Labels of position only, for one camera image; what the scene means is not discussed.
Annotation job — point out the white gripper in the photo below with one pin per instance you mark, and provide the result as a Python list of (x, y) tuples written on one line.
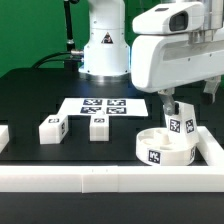
[(179, 43)]

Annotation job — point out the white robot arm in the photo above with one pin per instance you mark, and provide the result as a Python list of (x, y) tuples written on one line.
[(107, 56)]

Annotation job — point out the white marker sheet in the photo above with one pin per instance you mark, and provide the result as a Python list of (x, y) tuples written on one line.
[(110, 106)]

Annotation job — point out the white frame wall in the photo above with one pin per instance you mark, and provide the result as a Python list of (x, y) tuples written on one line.
[(91, 179)]

